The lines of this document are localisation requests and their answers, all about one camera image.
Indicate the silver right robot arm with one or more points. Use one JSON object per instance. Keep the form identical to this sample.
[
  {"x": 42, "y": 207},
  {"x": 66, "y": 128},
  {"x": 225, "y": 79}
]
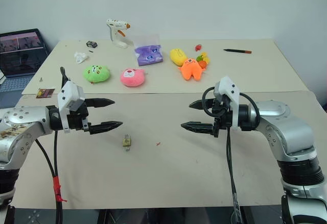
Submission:
[{"x": 288, "y": 132}]

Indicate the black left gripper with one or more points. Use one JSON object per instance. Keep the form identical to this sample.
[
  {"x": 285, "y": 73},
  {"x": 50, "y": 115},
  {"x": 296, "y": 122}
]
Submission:
[{"x": 76, "y": 122}]

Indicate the purple tissue pack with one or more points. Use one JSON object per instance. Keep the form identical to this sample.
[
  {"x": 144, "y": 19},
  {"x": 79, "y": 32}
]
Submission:
[{"x": 148, "y": 54}]

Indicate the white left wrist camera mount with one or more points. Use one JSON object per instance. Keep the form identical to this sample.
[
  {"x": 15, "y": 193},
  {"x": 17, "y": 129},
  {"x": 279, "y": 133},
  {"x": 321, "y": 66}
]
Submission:
[{"x": 68, "y": 94}]

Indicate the brass padlock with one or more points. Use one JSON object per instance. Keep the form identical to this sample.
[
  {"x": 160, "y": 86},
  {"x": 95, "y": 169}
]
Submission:
[{"x": 126, "y": 141}]

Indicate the pink bear plush toy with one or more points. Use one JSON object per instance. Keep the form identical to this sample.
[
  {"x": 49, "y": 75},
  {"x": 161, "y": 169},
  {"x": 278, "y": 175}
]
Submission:
[{"x": 132, "y": 77}]

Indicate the orange monster plush toy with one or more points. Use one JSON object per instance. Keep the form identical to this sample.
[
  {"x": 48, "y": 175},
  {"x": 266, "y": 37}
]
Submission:
[{"x": 191, "y": 69}]

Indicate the yellow plush toy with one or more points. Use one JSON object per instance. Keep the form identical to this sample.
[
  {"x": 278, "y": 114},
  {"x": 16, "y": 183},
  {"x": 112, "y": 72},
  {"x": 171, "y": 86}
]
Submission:
[{"x": 178, "y": 56}]

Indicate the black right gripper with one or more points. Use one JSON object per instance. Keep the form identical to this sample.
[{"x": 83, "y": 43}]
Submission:
[{"x": 221, "y": 117}]

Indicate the small black box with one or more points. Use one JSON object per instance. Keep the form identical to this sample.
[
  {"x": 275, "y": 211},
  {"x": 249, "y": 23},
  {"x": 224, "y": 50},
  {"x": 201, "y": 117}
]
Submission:
[{"x": 92, "y": 44}]

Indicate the crumpled white tissue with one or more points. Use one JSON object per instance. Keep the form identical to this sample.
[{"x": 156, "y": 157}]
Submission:
[{"x": 80, "y": 56}]

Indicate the small red toy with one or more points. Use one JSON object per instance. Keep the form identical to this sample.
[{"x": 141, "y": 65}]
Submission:
[{"x": 198, "y": 47}]

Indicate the green plush toy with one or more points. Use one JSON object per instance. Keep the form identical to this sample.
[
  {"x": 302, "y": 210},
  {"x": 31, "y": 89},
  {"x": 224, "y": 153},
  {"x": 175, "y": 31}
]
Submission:
[{"x": 96, "y": 73}]

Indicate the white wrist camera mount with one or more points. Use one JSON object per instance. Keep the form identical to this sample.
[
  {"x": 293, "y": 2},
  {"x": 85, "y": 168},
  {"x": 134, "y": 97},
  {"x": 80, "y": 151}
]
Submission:
[
  {"x": 230, "y": 87},
  {"x": 68, "y": 94}
]

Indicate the black pen orange cap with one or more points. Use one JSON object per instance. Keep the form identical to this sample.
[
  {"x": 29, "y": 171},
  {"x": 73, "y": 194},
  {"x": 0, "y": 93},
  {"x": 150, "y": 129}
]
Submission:
[{"x": 236, "y": 51}]

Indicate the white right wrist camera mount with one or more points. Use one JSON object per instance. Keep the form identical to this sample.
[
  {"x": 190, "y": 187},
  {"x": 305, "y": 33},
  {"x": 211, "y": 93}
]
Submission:
[{"x": 230, "y": 87}]

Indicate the open laptop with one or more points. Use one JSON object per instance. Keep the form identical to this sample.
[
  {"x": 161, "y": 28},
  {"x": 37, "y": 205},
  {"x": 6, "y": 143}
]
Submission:
[{"x": 19, "y": 55}]

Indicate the yellow green fruit toy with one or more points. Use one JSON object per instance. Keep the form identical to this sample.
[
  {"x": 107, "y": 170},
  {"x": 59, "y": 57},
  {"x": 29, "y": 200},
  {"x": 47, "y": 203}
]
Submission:
[{"x": 205, "y": 59}]

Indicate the dark red printed card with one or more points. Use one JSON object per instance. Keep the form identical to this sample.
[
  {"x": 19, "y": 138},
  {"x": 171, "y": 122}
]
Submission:
[{"x": 45, "y": 93}]

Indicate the white glue gun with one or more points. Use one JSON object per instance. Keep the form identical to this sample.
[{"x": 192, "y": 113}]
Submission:
[{"x": 117, "y": 34}]

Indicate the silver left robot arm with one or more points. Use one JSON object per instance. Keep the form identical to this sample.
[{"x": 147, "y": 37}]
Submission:
[{"x": 24, "y": 122}]

